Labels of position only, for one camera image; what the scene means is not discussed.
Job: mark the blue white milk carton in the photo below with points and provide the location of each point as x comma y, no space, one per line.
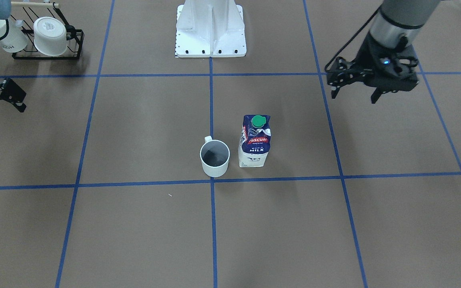
255,141

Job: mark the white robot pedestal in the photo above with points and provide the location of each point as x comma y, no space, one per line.
210,28

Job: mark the black wire mug rack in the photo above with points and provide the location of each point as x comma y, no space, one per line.
35,10

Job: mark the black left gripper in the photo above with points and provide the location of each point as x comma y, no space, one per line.
367,54

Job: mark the white ribbed mug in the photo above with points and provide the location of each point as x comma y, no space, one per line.
214,156

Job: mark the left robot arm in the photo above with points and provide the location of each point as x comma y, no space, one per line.
396,24

